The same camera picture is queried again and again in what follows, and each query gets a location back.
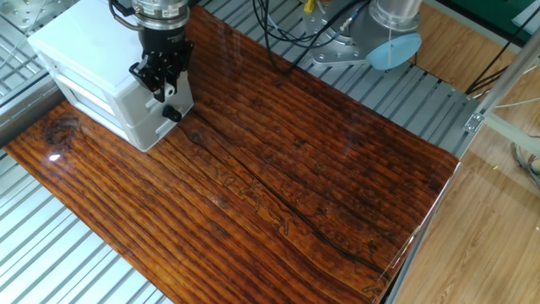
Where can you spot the perforated metal plate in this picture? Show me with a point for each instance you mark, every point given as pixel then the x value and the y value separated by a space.
pixel 25 12

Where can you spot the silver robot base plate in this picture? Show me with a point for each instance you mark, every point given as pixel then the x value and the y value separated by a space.
pixel 333 52

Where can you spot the aluminium frame crossbar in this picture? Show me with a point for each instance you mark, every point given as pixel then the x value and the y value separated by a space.
pixel 514 135

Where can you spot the aluminium frame post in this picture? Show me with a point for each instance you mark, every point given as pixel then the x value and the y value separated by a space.
pixel 510 76

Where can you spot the wood-grain table board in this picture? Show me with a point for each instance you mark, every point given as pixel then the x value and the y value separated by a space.
pixel 253 190

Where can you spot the white plastic drawer cabinet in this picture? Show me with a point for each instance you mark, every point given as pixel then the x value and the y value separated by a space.
pixel 84 46

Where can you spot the silver corner bracket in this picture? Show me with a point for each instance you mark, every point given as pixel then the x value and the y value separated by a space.
pixel 474 122

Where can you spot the white drawer with black knob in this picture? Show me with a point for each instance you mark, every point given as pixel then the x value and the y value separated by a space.
pixel 147 137

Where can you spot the grey metal side rail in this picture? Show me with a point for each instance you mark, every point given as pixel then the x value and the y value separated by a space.
pixel 25 112

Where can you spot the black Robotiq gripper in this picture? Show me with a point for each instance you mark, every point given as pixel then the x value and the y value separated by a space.
pixel 164 44

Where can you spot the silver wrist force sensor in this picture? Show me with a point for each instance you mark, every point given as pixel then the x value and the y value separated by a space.
pixel 160 14

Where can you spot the yellow tag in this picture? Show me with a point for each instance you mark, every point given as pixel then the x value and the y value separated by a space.
pixel 309 6

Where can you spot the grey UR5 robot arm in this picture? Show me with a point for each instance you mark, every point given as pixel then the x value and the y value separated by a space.
pixel 396 12

